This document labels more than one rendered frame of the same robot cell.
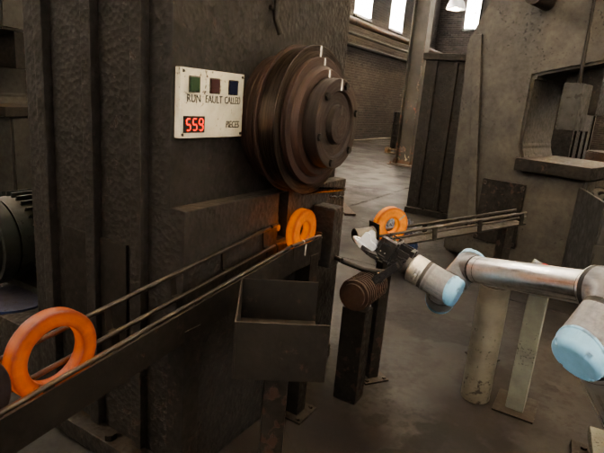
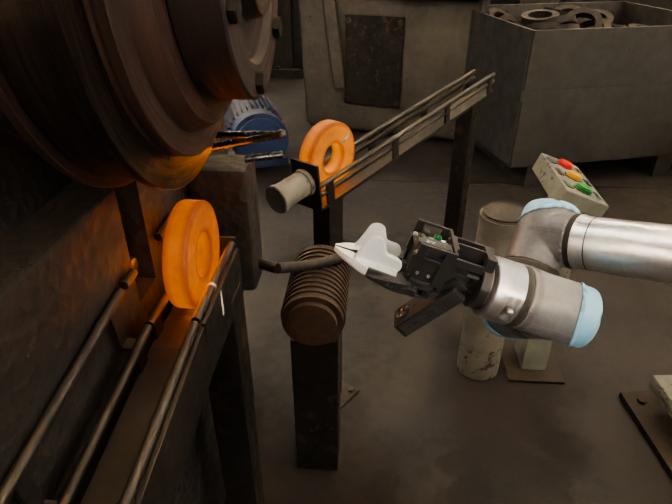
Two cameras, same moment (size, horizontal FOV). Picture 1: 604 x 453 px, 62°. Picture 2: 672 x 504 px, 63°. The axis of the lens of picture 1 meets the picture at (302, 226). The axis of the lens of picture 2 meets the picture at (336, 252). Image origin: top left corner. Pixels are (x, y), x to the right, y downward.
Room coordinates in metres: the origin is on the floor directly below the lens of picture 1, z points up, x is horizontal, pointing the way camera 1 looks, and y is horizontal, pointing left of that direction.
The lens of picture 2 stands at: (1.03, 0.11, 1.14)
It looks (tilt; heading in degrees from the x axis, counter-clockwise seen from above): 31 degrees down; 334
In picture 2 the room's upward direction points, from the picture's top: straight up
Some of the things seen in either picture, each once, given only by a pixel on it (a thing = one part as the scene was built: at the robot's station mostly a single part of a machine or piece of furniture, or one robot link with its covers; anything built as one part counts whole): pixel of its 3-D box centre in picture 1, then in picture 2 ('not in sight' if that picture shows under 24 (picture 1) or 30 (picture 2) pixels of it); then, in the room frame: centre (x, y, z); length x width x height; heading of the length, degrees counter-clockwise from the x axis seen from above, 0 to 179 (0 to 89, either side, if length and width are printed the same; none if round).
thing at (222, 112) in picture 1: (211, 104); not in sight; (1.44, 0.28, 1.15); 0.26 x 0.02 x 0.18; 150
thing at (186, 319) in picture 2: not in sight; (198, 308); (1.70, 0.01, 0.66); 0.19 x 0.07 x 0.01; 150
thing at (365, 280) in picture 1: (359, 334); (318, 364); (1.89, -0.27, 0.27); 0.22 x 0.13 x 0.53; 150
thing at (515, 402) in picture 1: (529, 340); (549, 275); (1.89, -0.96, 0.31); 0.24 x 0.16 x 0.62; 150
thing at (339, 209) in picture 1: (324, 235); (226, 224); (1.89, -0.09, 0.68); 0.11 x 0.08 x 0.24; 60
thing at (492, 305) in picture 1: (484, 341); (489, 296); (1.94, -0.81, 0.26); 0.12 x 0.12 x 0.52
